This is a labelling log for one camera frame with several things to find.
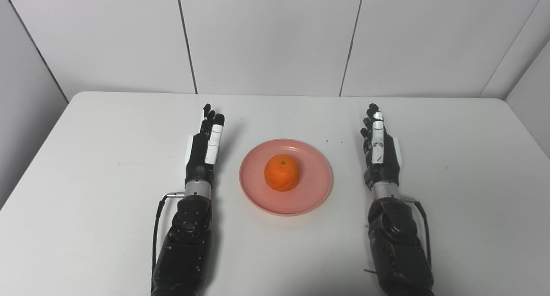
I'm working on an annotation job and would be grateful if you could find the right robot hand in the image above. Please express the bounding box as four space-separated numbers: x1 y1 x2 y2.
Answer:
360 103 403 189

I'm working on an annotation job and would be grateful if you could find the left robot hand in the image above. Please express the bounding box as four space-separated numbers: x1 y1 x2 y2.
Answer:
184 103 226 188

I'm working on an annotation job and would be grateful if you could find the orange fruit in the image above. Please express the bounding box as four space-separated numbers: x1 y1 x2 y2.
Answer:
263 154 301 192

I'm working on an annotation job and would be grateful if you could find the pink plate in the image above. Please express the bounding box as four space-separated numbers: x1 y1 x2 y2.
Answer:
239 138 334 217

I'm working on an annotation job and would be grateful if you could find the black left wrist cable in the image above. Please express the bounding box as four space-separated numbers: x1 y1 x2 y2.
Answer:
151 192 187 272

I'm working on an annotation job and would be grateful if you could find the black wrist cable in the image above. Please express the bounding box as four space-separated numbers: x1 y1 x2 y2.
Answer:
151 192 187 272
364 196 433 274

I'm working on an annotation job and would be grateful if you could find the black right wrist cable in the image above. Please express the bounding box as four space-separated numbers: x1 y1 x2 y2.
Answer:
364 196 433 274

